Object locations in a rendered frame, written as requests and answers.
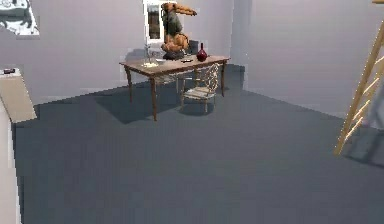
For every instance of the brown wooden dining table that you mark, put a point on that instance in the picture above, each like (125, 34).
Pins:
(168, 67)

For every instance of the small black flat object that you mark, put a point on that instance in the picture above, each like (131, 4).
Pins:
(186, 60)

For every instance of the dark red vase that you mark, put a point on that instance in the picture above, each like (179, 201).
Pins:
(201, 54)

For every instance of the dark grey bin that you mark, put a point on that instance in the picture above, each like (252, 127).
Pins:
(193, 47)

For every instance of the clear glass candlestick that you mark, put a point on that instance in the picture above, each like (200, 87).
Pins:
(146, 53)

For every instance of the orange animal statue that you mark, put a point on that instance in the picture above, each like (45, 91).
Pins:
(174, 33)

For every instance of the white framed window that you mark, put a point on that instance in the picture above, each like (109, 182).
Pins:
(153, 23)

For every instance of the pale wooden ladder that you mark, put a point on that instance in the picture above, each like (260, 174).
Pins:
(361, 88)

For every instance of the beige cabinet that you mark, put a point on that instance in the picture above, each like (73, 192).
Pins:
(15, 96)

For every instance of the small dark box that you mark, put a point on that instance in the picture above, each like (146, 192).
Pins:
(9, 71)

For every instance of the black and white wall picture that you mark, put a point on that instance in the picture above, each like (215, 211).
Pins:
(17, 16)

